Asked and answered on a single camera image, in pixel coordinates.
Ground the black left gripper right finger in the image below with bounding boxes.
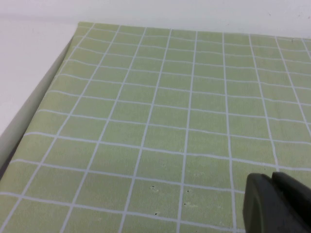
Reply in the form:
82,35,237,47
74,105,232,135
271,171,311,233

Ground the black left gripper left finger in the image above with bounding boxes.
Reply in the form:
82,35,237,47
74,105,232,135
242,172,280,233

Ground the green grid cutting mat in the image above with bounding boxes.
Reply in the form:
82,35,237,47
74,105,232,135
0,21,311,233

